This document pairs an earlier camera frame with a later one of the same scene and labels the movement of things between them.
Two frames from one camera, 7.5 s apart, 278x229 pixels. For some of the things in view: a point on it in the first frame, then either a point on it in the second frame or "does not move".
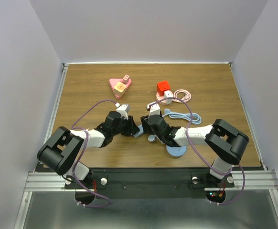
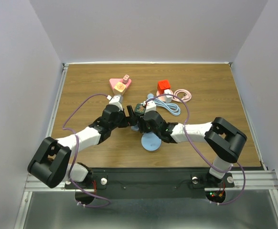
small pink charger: x=125 y=79 does not move
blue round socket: x=176 y=151 -> x=150 y=141
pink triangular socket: x=113 y=81 does not move
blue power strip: x=140 y=131 -> x=170 y=108
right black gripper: x=145 y=127 does not move
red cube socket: x=162 y=86 does not move
